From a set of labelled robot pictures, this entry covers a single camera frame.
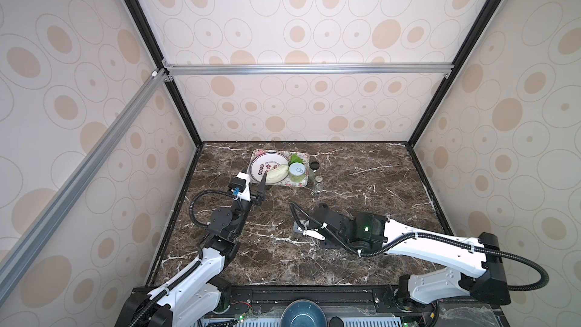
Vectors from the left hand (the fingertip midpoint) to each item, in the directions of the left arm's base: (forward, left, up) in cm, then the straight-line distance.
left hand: (260, 169), depth 71 cm
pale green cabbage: (+17, -2, -27) cm, 32 cm away
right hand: (-12, -20, -13) cm, 26 cm away
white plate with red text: (+26, +5, -30) cm, 40 cm away
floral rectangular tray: (+15, -7, -30) cm, 34 cm away
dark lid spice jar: (+17, -19, -23) cm, 34 cm away
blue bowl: (-35, -14, -27) cm, 47 cm away
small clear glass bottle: (+10, -21, -24) cm, 33 cm away
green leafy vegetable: (+23, -11, -23) cm, 34 cm away
